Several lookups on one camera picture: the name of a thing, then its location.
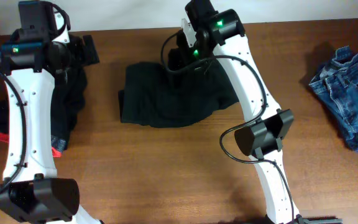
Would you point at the red and grey garment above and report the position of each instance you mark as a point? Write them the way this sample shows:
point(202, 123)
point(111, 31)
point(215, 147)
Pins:
point(58, 145)

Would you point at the black garment pile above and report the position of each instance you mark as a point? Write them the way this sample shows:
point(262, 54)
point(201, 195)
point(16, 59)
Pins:
point(67, 101)

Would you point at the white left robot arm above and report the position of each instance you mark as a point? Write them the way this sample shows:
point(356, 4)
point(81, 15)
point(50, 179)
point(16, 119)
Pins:
point(31, 190)

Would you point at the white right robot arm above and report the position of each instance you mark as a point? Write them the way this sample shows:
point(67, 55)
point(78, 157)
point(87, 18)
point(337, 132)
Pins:
point(220, 36)

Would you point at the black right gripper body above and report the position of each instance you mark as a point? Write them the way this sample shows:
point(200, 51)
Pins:
point(183, 45)

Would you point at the black trousers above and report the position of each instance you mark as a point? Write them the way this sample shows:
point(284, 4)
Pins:
point(153, 97)

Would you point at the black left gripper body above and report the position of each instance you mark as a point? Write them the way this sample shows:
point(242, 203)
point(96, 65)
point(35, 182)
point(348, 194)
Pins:
point(89, 50)

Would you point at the blue denim jeans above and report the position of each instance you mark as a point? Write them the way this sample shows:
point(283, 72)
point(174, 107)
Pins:
point(336, 86)

